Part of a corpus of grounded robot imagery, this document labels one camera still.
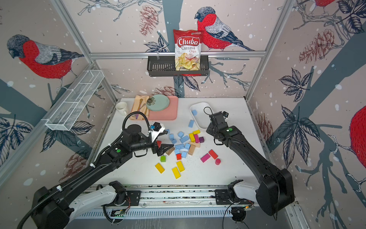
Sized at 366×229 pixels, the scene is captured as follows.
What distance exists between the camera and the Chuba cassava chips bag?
2.79 ft

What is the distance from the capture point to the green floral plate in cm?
116

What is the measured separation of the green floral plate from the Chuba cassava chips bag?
364mm
